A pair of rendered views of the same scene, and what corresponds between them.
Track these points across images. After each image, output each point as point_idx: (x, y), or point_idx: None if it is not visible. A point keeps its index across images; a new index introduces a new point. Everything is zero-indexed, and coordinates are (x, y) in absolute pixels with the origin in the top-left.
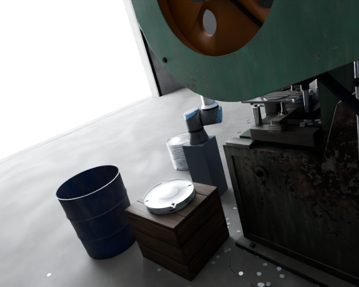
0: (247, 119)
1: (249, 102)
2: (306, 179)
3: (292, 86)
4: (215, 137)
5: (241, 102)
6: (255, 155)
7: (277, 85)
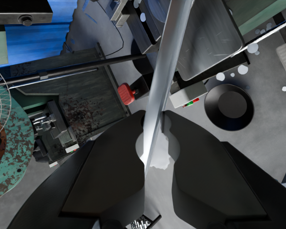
0: (242, 71)
1: (230, 13)
2: None
3: (131, 91)
4: (284, 181)
5: (243, 40)
6: None
7: None
